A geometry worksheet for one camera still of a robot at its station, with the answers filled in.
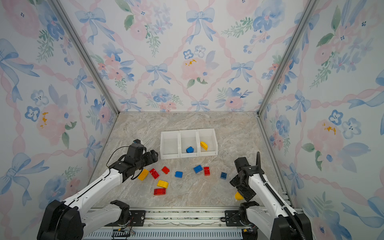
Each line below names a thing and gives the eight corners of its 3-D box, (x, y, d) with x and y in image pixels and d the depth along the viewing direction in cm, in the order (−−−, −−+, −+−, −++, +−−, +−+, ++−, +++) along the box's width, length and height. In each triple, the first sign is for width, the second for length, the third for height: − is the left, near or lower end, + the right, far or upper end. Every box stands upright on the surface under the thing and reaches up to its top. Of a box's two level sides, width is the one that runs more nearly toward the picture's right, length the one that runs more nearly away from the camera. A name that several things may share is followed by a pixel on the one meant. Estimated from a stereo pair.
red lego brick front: (153, 195, 83) (153, 194, 81) (154, 189, 85) (154, 188, 83) (165, 195, 83) (165, 194, 81) (166, 189, 85) (165, 188, 83)
